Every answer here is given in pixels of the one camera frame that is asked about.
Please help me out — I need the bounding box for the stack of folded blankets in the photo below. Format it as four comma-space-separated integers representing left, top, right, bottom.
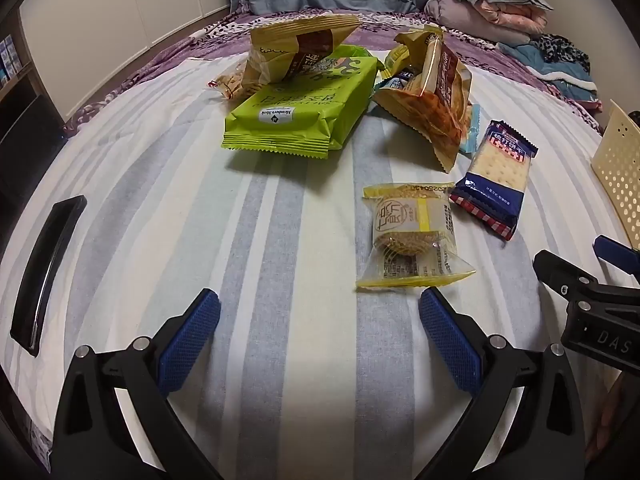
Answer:
425, 0, 531, 46

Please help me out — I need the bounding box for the dark blue cracker packet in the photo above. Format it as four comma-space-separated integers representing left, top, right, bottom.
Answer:
448, 120, 540, 241

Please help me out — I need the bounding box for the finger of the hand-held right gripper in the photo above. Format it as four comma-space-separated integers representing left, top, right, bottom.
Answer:
593, 235, 640, 277
532, 249, 640, 312

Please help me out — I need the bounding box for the clear yellow cake packet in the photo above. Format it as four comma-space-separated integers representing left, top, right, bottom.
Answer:
356, 183, 477, 290

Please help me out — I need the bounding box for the black phone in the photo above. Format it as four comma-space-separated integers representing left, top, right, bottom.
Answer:
9, 195, 88, 357

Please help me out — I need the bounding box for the leopard print cloth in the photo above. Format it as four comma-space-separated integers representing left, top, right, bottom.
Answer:
535, 34, 593, 68

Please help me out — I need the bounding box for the purple floral bed sheet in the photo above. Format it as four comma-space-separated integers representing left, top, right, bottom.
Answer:
62, 0, 606, 136

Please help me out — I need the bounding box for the dark wooden shelf unit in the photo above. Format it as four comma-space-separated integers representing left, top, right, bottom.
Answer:
0, 10, 66, 241

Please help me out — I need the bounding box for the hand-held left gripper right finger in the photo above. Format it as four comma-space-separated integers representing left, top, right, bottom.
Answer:
415, 287, 586, 480

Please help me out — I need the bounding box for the gold brown snack bag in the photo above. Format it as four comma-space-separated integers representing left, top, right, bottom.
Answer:
248, 13, 362, 86
372, 25, 473, 175

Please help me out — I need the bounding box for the pink floral quilt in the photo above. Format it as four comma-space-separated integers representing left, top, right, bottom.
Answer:
467, 0, 548, 36

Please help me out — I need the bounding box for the blue fleece garment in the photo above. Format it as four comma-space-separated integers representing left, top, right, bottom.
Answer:
497, 42, 603, 111

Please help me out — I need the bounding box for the cream perforated plastic basket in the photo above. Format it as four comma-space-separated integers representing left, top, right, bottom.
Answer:
590, 100, 640, 251

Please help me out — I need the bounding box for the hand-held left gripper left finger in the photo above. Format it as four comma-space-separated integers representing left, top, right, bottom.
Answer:
52, 287, 223, 480

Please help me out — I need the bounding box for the white wardrobe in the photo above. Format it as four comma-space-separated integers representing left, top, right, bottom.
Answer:
20, 0, 233, 121

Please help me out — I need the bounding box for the person's right hand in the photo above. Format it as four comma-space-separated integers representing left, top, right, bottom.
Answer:
587, 375, 640, 466

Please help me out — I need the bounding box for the large lime green snack pack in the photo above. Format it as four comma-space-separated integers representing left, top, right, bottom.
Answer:
221, 45, 383, 157

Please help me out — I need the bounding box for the clear cookie bag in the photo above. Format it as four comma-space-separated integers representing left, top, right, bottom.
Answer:
208, 60, 261, 101

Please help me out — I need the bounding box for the row of small blue boxes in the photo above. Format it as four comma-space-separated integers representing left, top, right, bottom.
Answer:
0, 35, 23, 86

